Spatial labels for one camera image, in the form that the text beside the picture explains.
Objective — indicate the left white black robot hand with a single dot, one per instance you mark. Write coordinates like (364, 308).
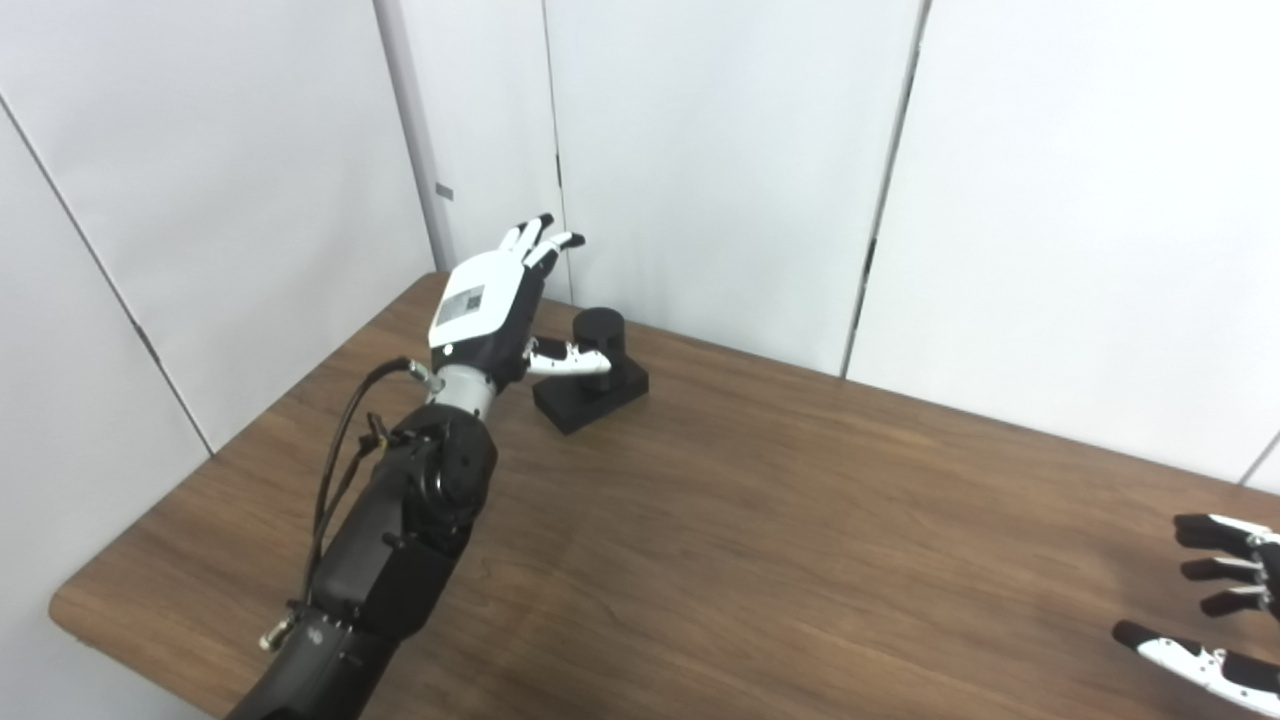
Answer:
(480, 300)

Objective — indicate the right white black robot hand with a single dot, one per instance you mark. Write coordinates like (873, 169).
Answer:
(1250, 675)

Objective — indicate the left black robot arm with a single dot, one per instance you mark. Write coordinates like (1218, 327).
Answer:
(400, 550)

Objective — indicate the gray wall post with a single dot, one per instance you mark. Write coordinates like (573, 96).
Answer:
(415, 130)

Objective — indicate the black peg with square base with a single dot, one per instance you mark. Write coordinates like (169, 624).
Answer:
(590, 400)

